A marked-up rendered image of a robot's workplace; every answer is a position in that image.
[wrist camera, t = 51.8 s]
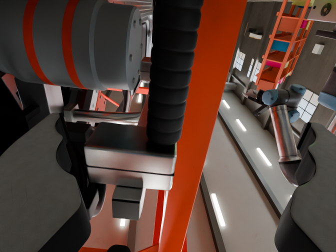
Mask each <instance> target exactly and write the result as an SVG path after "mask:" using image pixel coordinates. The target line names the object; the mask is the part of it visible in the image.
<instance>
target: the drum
mask: <svg viewBox="0 0 336 252"><path fill-rule="evenodd" d="M142 49H143V44H142V19H141V14H140V11H139V9H138V8H137V7H136V6H134V5H126V4H118V3H109V1H108V0H0V71H2V72H4V73H7V74H12V75H13V76H14V77H16V78H17V79H19V80H21V81H24V82H28V83H37V84H46V85H52V86H63V87H72V88H80V89H87V90H97V91H105V90H107V89H108V88H111V89H120V90H128V91H132V90H133V89H134V88H135V87H136V85H137V82H138V78H139V75H140V66H141V57H142Z"/></svg>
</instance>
